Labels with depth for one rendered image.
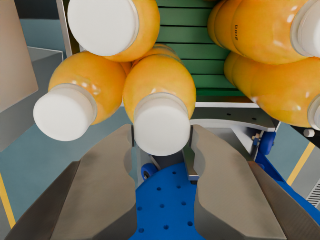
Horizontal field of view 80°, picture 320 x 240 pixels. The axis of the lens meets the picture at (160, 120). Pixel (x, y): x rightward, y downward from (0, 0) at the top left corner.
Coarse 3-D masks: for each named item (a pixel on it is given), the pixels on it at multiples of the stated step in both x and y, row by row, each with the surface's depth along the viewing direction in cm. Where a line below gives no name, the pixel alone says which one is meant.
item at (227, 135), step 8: (208, 128) 36; (216, 128) 36; (224, 128) 36; (224, 136) 33; (232, 136) 33; (232, 144) 31; (240, 144) 31; (184, 152) 29; (192, 152) 29; (240, 152) 29; (248, 152) 29; (184, 160) 28; (192, 160) 27; (248, 160) 28; (192, 168) 26; (192, 176) 25
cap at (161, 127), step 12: (144, 108) 12; (156, 108) 12; (168, 108) 12; (180, 108) 13; (144, 120) 12; (156, 120) 12; (168, 120) 12; (180, 120) 12; (144, 132) 13; (156, 132) 13; (168, 132) 13; (180, 132) 13; (144, 144) 13; (156, 144) 13; (168, 144) 13; (180, 144) 13
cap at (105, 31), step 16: (80, 0) 11; (96, 0) 11; (112, 0) 11; (128, 0) 12; (80, 16) 11; (96, 16) 11; (112, 16) 11; (128, 16) 11; (80, 32) 11; (96, 32) 11; (112, 32) 12; (128, 32) 11; (96, 48) 12; (112, 48) 12
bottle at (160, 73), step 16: (160, 48) 24; (144, 64) 17; (160, 64) 16; (176, 64) 17; (128, 80) 17; (144, 80) 15; (160, 80) 15; (176, 80) 15; (192, 80) 17; (128, 96) 16; (144, 96) 15; (160, 96) 14; (176, 96) 14; (192, 96) 16; (128, 112) 16; (192, 112) 17
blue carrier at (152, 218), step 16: (160, 176) 32; (176, 176) 32; (144, 192) 29; (160, 192) 29; (176, 192) 29; (192, 192) 29; (288, 192) 29; (144, 208) 26; (160, 208) 26; (176, 208) 26; (192, 208) 27; (304, 208) 27; (144, 224) 24; (160, 224) 24; (176, 224) 24; (192, 224) 25
